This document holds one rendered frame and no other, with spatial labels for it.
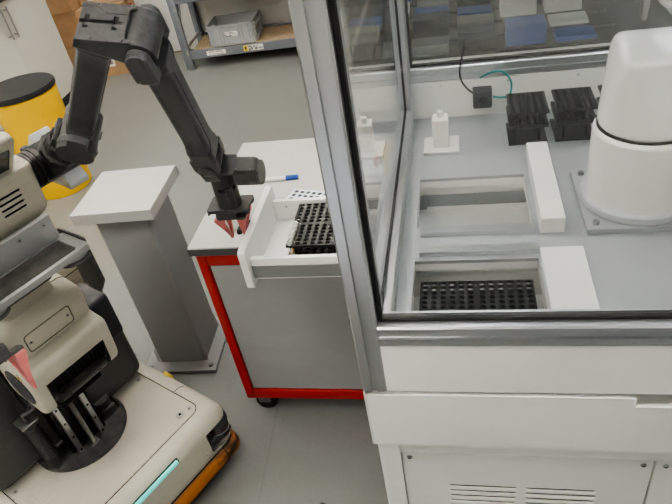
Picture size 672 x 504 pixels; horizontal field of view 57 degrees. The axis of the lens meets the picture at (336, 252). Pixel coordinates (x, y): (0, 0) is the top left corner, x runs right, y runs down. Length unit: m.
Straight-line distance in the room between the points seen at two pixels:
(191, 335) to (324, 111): 1.79
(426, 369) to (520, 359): 0.14
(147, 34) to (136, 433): 1.30
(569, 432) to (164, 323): 1.68
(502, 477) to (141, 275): 1.49
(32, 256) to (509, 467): 1.05
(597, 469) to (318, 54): 0.86
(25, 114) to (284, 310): 2.35
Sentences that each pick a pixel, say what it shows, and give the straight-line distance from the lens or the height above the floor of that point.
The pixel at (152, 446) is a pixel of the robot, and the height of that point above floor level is 0.28.
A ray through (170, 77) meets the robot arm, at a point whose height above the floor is 1.39.
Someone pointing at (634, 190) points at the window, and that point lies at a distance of 0.83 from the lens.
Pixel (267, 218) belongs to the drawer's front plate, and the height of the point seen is 0.89.
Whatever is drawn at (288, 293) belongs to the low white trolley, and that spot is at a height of 0.57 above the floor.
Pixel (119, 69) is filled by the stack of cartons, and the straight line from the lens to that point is 5.88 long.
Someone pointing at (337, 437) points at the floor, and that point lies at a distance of 2.18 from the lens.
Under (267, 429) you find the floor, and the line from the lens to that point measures 2.26.
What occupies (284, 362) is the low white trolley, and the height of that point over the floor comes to 0.27.
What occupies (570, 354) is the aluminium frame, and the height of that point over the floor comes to 1.03.
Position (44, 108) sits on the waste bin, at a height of 0.54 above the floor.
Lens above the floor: 1.75
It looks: 37 degrees down
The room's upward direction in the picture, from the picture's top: 11 degrees counter-clockwise
